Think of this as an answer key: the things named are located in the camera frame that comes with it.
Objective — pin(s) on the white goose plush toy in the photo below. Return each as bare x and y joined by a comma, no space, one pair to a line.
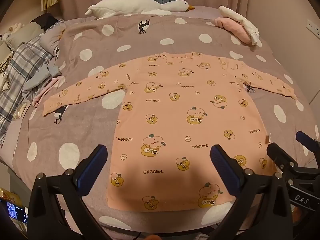
132,6

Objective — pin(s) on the smartphone with lit screen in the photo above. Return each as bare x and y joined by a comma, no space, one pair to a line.
16,211

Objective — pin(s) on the folded pink garment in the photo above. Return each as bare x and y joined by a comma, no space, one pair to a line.
232,27

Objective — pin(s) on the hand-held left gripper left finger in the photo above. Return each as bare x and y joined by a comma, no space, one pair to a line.
92,166

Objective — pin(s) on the pink cartoon print long-sleeve shirt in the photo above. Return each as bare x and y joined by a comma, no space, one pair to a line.
180,120

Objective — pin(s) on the white wall socket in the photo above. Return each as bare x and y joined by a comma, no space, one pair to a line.
313,26

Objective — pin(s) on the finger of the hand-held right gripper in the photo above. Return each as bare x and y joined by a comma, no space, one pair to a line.
303,138
280,156

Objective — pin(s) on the light pink crumpled cloth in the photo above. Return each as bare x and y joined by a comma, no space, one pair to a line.
47,88

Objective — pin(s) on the grey pillow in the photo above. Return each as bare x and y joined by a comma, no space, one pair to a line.
23,31

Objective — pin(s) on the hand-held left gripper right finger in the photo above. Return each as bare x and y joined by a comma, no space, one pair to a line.
221,163

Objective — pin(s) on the folded white garment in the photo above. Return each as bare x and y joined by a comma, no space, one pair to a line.
243,21

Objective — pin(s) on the mauve polka dot blanket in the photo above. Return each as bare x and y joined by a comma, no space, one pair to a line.
82,85

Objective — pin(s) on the grey plaid quilt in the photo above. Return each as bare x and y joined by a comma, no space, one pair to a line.
22,65

